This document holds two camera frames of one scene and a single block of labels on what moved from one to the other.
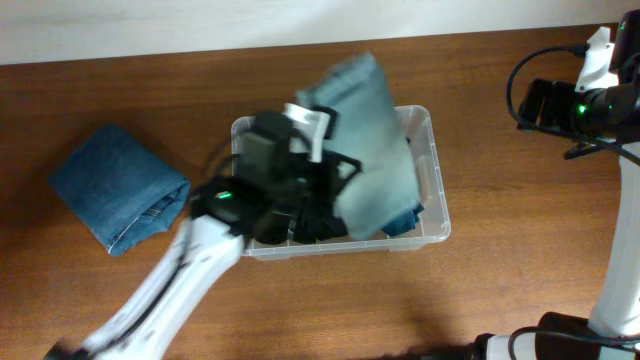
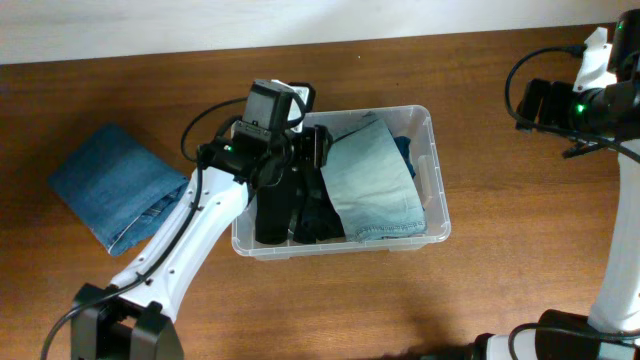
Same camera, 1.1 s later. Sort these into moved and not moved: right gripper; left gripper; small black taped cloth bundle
Moved: left gripper
Not moved: right gripper; small black taped cloth bundle
